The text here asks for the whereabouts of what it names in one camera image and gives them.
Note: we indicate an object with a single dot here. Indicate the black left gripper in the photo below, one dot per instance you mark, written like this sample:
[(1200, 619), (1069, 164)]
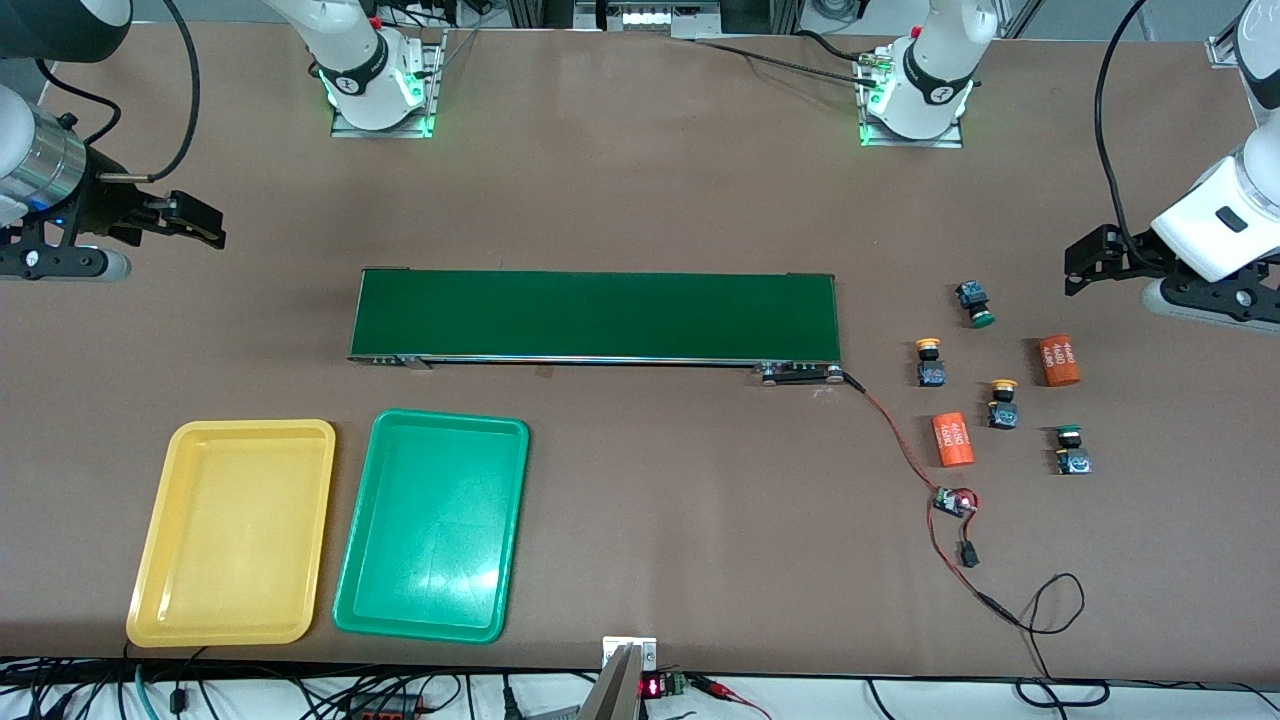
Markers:
[(1128, 253)]

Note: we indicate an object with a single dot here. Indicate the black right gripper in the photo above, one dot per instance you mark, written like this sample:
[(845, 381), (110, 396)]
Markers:
[(103, 207)]

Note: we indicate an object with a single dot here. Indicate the orange printed cylinder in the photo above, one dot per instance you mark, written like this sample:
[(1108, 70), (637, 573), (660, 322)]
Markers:
[(1058, 362), (953, 440)]

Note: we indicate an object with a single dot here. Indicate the green push button switch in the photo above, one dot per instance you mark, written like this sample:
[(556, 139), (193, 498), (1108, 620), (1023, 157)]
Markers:
[(972, 298), (1073, 462)]

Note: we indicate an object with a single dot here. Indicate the yellow push button switch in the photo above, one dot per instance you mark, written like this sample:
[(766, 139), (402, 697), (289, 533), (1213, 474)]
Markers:
[(1003, 412), (931, 375)]

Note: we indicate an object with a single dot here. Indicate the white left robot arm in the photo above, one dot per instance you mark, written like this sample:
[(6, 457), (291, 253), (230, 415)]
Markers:
[(1190, 235)]

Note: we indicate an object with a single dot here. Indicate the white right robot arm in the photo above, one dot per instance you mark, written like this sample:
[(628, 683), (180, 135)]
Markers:
[(350, 50)]

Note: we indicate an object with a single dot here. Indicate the aluminium corner profile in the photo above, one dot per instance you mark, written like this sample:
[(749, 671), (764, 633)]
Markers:
[(1222, 50)]

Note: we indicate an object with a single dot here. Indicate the small motor controller board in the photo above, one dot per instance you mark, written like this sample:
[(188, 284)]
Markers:
[(950, 502)]

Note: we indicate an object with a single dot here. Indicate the yellow plastic tray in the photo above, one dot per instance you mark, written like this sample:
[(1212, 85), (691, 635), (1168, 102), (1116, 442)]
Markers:
[(230, 530)]

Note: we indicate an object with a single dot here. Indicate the black inline connector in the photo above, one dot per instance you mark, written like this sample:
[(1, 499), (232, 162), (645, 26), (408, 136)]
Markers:
[(968, 555)]

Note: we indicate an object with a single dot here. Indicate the green plastic tray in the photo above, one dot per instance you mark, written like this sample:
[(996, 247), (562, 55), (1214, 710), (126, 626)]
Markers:
[(430, 530)]

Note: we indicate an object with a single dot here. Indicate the green conveyor belt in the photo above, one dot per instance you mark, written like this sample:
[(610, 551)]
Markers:
[(600, 315)]

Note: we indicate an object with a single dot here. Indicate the orange power strip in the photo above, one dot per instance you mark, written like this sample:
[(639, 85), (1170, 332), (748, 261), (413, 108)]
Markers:
[(380, 708)]

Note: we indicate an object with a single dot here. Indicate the red and black clip leads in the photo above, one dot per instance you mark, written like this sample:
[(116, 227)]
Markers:
[(725, 690)]

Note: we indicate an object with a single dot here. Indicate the red digit display module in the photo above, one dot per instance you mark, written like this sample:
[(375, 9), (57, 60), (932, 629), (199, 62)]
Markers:
[(655, 686)]

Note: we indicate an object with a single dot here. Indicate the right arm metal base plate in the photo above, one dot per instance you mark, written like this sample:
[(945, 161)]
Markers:
[(380, 131)]

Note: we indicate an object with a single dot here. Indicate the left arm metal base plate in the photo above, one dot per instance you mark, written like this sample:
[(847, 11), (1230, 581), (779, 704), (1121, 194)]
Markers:
[(910, 142)]

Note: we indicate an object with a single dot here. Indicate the aluminium frame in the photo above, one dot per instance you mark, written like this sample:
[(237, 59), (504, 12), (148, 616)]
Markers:
[(585, 15)]

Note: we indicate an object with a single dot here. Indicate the silver metal bracket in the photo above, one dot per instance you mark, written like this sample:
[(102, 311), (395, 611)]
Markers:
[(630, 645)]

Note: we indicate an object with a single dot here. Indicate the grey pointed metal mount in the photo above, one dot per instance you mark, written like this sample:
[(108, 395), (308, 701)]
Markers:
[(615, 695)]

